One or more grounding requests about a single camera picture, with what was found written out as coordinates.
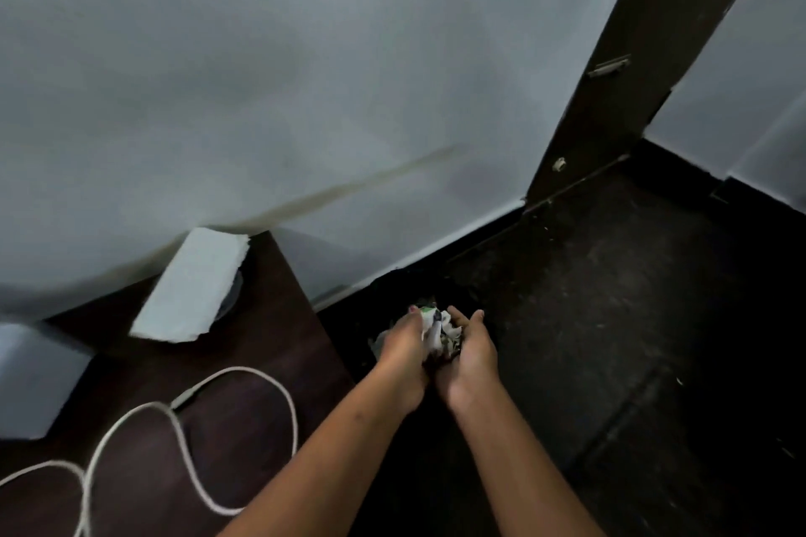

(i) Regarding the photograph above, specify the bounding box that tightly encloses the white green wrapper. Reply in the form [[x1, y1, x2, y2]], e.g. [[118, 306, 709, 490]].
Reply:
[[420, 303, 466, 362]]

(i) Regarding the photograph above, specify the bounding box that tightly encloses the clear glass coaster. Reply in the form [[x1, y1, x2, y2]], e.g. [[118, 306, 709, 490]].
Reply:
[[213, 268, 245, 322]]

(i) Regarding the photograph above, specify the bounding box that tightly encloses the person's left hand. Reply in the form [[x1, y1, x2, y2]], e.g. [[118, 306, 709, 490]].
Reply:
[[371, 303, 436, 417]]

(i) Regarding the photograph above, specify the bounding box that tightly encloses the person's left forearm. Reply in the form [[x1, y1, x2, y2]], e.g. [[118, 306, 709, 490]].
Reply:
[[217, 366, 420, 537]]

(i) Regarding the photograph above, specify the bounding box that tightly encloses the white charging cable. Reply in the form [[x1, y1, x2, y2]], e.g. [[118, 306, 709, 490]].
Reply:
[[0, 366, 301, 537]]

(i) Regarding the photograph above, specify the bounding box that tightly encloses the white grey tissue box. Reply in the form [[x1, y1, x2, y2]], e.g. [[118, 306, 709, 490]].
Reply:
[[0, 321, 96, 442]]

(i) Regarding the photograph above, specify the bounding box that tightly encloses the black trash bin plastic liner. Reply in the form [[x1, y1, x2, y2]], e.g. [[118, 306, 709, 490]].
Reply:
[[368, 278, 499, 380]]

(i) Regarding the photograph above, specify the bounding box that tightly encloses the metal door latch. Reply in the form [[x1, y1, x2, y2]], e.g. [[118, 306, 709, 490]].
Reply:
[[586, 55, 632, 80]]

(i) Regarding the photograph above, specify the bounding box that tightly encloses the dark wooden door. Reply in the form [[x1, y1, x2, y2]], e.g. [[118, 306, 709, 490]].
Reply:
[[526, 0, 788, 207]]

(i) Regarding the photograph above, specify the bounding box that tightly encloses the white tissue stack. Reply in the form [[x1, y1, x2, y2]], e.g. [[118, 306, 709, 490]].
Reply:
[[128, 227, 251, 345]]

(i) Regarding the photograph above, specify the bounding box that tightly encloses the person's right hand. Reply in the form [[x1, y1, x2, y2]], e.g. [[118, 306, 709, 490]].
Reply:
[[431, 305, 502, 415]]

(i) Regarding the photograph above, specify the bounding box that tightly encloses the dark wooden bedside table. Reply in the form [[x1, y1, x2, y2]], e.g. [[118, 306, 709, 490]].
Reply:
[[0, 231, 357, 537]]

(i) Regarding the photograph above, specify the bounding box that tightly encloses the person's right forearm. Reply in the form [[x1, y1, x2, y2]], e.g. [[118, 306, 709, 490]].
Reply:
[[453, 382, 609, 537]]

